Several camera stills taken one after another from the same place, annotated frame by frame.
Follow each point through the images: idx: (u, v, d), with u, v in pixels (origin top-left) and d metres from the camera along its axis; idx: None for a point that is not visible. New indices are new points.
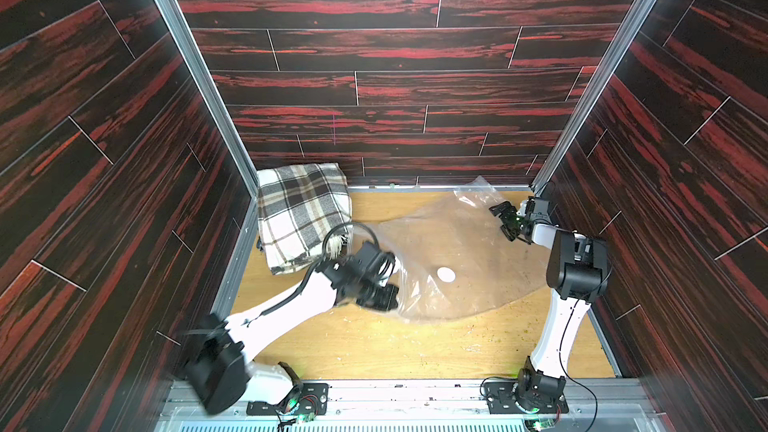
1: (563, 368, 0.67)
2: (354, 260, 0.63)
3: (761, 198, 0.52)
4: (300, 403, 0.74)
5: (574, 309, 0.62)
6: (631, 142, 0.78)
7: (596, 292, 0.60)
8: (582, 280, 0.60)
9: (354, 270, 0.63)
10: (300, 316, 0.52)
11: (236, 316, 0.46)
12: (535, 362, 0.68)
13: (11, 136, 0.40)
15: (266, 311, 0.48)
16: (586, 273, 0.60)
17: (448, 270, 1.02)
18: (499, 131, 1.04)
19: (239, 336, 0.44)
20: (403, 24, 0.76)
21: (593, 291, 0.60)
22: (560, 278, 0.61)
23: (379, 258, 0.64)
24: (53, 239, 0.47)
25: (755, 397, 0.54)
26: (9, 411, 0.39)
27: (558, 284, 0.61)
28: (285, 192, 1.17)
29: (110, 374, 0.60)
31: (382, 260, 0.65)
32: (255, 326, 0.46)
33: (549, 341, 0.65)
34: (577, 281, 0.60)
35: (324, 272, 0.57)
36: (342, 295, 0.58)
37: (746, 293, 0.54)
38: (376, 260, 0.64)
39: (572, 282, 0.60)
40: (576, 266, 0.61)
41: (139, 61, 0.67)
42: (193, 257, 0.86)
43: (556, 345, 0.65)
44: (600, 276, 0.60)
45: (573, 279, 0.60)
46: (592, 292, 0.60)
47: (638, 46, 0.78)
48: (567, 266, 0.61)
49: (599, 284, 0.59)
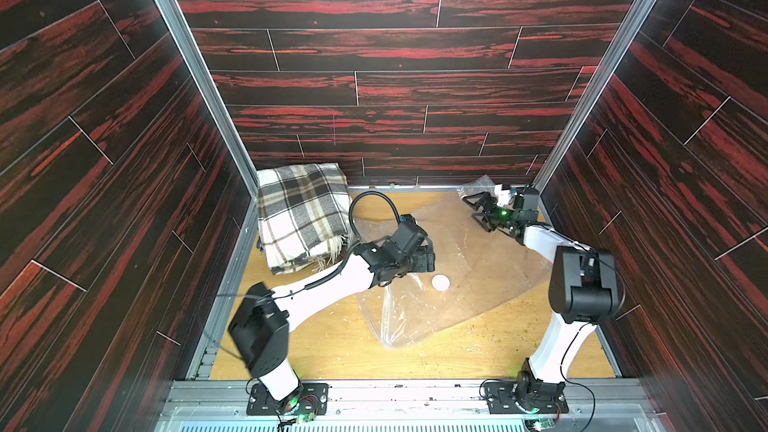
1: (564, 376, 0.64)
2: (391, 243, 0.63)
3: (761, 198, 0.52)
4: (300, 403, 0.74)
5: (581, 331, 0.57)
6: (631, 142, 0.78)
7: (608, 314, 0.54)
8: (588, 303, 0.53)
9: (390, 254, 0.63)
10: (333, 297, 0.53)
11: (281, 289, 0.48)
12: (537, 368, 0.66)
13: (12, 136, 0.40)
15: (310, 285, 0.50)
16: (597, 297, 0.53)
17: (443, 279, 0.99)
18: (499, 131, 1.04)
19: (285, 306, 0.46)
20: (403, 24, 0.76)
21: (603, 315, 0.54)
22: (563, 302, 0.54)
23: (415, 240, 0.63)
24: (52, 240, 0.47)
25: (755, 397, 0.54)
26: (9, 411, 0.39)
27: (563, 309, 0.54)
28: (285, 192, 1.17)
29: (110, 374, 0.60)
31: (422, 240, 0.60)
32: (300, 298, 0.48)
33: (552, 356, 0.62)
34: (585, 307, 0.53)
35: (362, 254, 0.59)
36: (381, 279, 0.59)
37: (746, 293, 0.54)
38: (414, 241, 0.63)
39: (578, 306, 0.53)
40: (582, 289, 0.54)
41: (139, 61, 0.67)
42: (193, 257, 0.86)
43: (558, 358, 0.61)
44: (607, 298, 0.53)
45: (579, 304, 0.53)
46: (602, 315, 0.54)
47: (638, 46, 0.78)
48: (574, 291, 0.54)
49: (609, 304, 0.53)
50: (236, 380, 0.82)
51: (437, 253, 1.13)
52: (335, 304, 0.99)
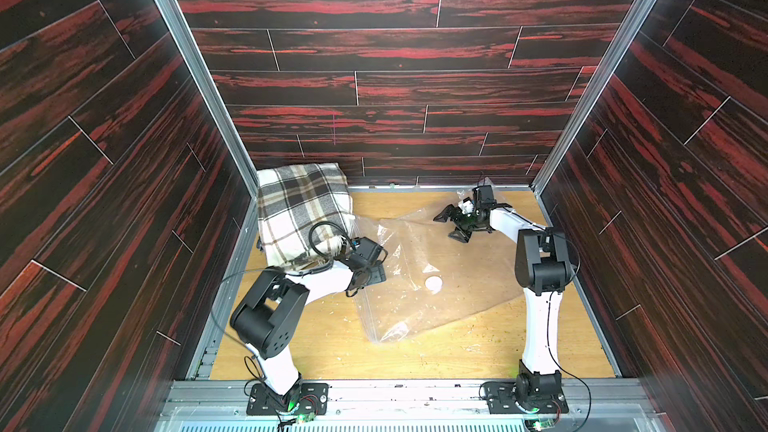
1: (555, 360, 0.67)
2: (357, 254, 0.77)
3: (761, 198, 0.52)
4: (300, 403, 0.74)
5: (551, 302, 0.64)
6: (632, 141, 0.78)
7: (565, 280, 0.63)
8: (550, 274, 0.63)
9: (357, 261, 0.76)
10: (328, 288, 0.62)
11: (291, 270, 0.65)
12: (530, 364, 0.68)
13: (12, 136, 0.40)
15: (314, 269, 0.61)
16: (552, 267, 0.63)
17: (435, 280, 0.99)
18: (499, 131, 1.04)
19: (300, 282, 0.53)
20: (403, 24, 0.76)
21: (562, 281, 0.63)
22: (530, 277, 0.62)
23: (374, 250, 0.78)
24: (53, 240, 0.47)
25: (755, 398, 0.54)
26: (9, 410, 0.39)
27: (530, 283, 0.63)
28: (285, 192, 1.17)
29: (110, 373, 0.60)
31: (379, 251, 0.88)
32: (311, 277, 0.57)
33: (537, 338, 0.66)
34: (547, 277, 0.63)
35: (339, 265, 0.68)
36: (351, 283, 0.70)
37: (746, 294, 0.54)
38: (374, 252, 0.78)
39: (542, 278, 0.63)
40: (541, 262, 0.64)
41: (139, 61, 0.67)
42: (193, 257, 0.86)
43: (544, 340, 0.65)
44: (563, 267, 0.63)
45: (543, 276, 0.63)
46: (561, 281, 0.63)
47: (638, 46, 0.78)
48: (535, 265, 0.63)
49: (564, 271, 0.63)
50: (237, 379, 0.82)
51: (436, 253, 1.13)
52: (336, 304, 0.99)
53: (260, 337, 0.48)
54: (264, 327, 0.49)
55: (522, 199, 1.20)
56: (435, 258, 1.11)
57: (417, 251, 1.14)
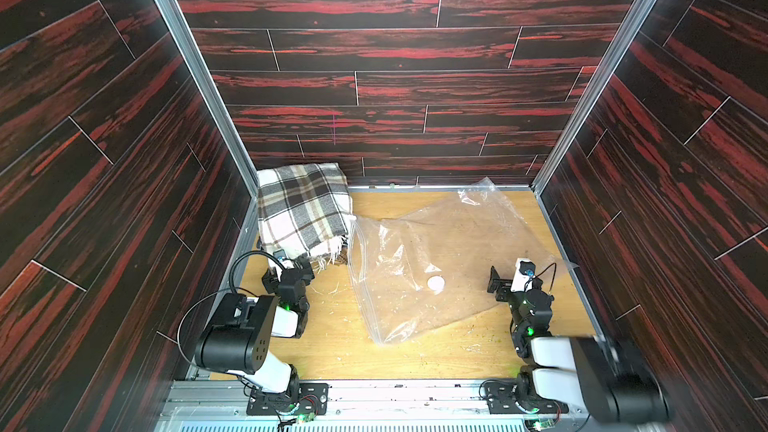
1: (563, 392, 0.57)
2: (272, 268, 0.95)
3: (761, 198, 0.52)
4: (300, 403, 0.74)
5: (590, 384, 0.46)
6: (631, 142, 0.78)
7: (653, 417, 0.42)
8: (637, 405, 0.42)
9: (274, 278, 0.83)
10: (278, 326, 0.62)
11: None
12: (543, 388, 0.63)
13: (12, 136, 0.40)
15: None
16: (636, 394, 0.43)
17: (438, 280, 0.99)
18: (499, 131, 1.04)
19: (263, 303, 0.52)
20: (403, 23, 0.76)
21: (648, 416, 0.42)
22: (612, 410, 0.42)
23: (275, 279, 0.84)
24: (53, 240, 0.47)
25: (755, 397, 0.54)
26: (9, 411, 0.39)
27: (610, 418, 0.42)
28: (285, 192, 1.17)
29: (110, 374, 0.60)
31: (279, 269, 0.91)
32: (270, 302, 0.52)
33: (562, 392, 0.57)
34: (631, 408, 0.42)
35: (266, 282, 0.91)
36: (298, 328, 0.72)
37: (746, 293, 0.54)
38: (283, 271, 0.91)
39: (627, 411, 0.42)
40: (623, 389, 0.44)
41: (139, 61, 0.67)
42: (193, 257, 0.86)
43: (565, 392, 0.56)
44: (654, 393, 0.43)
45: (629, 411, 0.42)
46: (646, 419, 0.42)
47: (638, 46, 0.78)
48: (614, 390, 0.44)
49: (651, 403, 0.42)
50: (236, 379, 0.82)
51: (436, 252, 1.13)
52: (336, 304, 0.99)
53: (239, 355, 0.46)
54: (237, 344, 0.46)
55: (522, 199, 1.20)
56: (435, 258, 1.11)
57: (417, 251, 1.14)
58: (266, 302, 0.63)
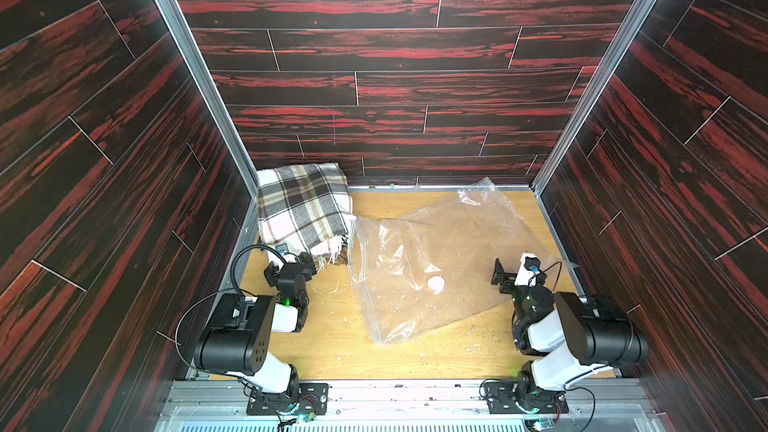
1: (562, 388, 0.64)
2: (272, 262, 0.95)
3: (761, 198, 0.52)
4: (300, 403, 0.74)
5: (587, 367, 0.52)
6: (631, 142, 0.78)
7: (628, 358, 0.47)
8: (613, 343, 0.47)
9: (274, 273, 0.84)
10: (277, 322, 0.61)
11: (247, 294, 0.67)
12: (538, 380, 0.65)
13: (12, 136, 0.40)
15: None
16: (612, 334, 0.47)
17: (437, 280, 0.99)
18: (499, 131, 1.04)
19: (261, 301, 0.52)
20: (403, 24, 0.76)
21: (624, 356, 0.47)
22: (589, 345, 0.47)
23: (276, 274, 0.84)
24: (53, 239, 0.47)
25: (755, 397, 0.54)
26: (9, 411, 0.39)
27: (587, 354, 0.47)
28: (285, 192, 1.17)
29: (110, 374, 0.60)
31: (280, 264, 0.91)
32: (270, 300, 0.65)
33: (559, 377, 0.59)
34: (607, 346, 0.47)
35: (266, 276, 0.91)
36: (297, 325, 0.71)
37: (746, 293, 0.54)
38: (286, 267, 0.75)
39: (602, 349, 0.47)
40: (600, 329, 0.48)
41: (139, 61, 0.67)
42: (193, 257, 0.86)
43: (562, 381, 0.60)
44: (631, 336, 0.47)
45: (605, 349, 0.47)
46: (622, 360, 0.47)
47: (638, 46, 0.78)
48: (592, 330, 0.48)
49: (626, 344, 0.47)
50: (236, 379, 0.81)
51: (436, 252, 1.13)
52: (336, 304, 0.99)
53: (239, 356, 0.46)
54: (236, 346, 0.46)
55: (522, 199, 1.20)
56: (435, 257, 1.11)
57: (417, 251, 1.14)
58: (265, 304, 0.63)
